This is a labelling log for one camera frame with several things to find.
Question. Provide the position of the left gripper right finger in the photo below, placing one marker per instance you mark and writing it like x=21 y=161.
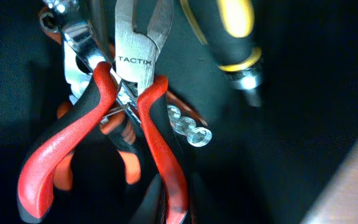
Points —
x=201 y=203

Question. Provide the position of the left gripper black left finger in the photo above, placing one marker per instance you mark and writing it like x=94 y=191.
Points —
x=147 y=210

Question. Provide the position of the dark green box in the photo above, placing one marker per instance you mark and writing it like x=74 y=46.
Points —
x=263 y=165

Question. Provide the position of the red black cutting pliers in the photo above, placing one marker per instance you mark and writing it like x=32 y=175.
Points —
x=134 y=61

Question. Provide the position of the orange black long-nose pliers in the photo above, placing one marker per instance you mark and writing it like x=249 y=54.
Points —
x=119 y=130

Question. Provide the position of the yellow black stubby screwdriver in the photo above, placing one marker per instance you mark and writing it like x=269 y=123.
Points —
x=227 y=27

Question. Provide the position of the silver combination wrench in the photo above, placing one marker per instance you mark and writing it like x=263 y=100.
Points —
x=82 y=29

